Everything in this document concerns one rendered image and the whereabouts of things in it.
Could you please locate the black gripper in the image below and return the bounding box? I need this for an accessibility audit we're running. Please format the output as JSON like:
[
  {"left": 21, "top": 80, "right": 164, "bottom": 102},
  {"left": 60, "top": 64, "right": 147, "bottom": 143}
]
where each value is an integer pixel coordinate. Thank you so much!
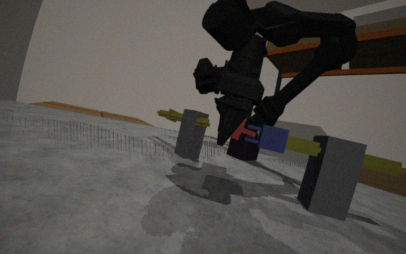
[{"left": 214, "top": 57, "right": 265, "bottom": 146}]

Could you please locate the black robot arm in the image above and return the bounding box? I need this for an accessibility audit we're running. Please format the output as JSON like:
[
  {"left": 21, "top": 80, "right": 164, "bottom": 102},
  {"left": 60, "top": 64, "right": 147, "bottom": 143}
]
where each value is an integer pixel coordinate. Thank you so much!
[{"left": 193, "top": 0, "right": 358, "bottom": 129}]

